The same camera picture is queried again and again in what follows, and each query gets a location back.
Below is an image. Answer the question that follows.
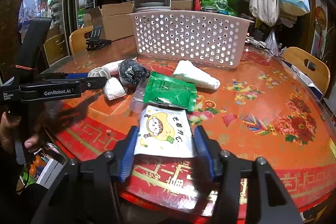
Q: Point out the white ribbed plastic ball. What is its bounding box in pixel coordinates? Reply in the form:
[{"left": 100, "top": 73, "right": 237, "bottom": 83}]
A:
[{"left": 88, "top": 67, "right": 111, "bottom": 80}]

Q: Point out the small white pack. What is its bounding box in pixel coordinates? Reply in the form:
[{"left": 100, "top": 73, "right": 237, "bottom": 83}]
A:
[{"left": 103, "top": 77, "right": 127, "bottom": 101}]

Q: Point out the white cartoon tissue pack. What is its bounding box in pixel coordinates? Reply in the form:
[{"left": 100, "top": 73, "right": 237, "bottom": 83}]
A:
[{"left": 134, "top": 105, "right": 197, "bottom": 159}]

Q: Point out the black mesh scrubber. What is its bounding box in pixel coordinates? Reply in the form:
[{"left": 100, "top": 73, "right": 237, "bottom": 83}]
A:
[{"left": 118, "top": 59, "right": 150, "bottom": 88}]

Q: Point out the green foil pouch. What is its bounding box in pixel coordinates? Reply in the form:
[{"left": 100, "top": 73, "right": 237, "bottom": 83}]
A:
[{"left": 143, "top": 71, "right": 197, "bottom": 111}]

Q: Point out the person's left hand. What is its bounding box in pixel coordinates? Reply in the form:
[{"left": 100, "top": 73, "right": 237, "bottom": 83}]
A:
[{"left": 1, "top": 111, "right": 42, "bottom": 153}]

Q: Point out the white pink roll pack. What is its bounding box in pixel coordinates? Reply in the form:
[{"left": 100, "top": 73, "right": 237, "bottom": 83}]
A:
[{"left": 102, "top": 59, "right": 125, "bottom": 76}]

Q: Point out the black phone stand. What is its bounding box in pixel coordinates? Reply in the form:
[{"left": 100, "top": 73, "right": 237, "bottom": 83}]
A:
[{"left": 86, "top": 26, "right": 112, "bottom": 51}]

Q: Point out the left wooden chair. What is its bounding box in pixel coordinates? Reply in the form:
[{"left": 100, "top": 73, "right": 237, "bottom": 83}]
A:
[{"left": 69, "top": 25, "right": 93, "bottom": 55}]

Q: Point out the wooden chair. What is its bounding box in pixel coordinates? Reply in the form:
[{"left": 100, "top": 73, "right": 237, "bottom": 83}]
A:
[
  {"left": 282, "top": 47, "right": 330, "bottom": 97},
  {"left": 69, "top": 25, "right": 93, "bottom": 55}
]

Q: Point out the clear plastic bag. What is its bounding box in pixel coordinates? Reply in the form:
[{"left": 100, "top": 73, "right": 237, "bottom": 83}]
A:
[{"left": 129, "top": 79, "right": 148, "bottom": 114}]

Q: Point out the red floral tablecloth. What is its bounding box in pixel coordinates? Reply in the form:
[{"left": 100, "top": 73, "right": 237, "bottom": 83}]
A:
[{"left": 47, "top": 48, "right": 335, "bottom": 223}]

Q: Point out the blue white poster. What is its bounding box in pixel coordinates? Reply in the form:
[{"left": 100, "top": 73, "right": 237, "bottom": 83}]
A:
[{"left": 18, "top": 0, "right": 41, "bottom": 33}]

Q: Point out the cardboard box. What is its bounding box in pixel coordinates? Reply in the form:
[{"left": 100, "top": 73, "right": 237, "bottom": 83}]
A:
[{"left": 89, "top": 2, "right": 134, "bottom": 41}]

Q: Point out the white folded tissue cone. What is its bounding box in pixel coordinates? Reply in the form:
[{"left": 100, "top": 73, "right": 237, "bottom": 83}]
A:
[{"left": 172, "top": 60, "right": 221, "bottom": 90}]

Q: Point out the white perforated plastic basket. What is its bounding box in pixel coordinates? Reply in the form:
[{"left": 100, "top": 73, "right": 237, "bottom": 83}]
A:
[{"left": 129, "top": 10, "right": 251, "bottom": 69}]

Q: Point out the right wooden chair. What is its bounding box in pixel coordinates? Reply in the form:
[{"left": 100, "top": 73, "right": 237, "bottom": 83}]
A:
[{"left": 282, "top": 47, "right": 330, "bottom": 97}]

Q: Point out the green shopping bag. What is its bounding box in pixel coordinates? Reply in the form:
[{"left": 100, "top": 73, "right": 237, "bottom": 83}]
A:
[{"left": 201, "top": 0, "right": 239, "bottom": 16}]

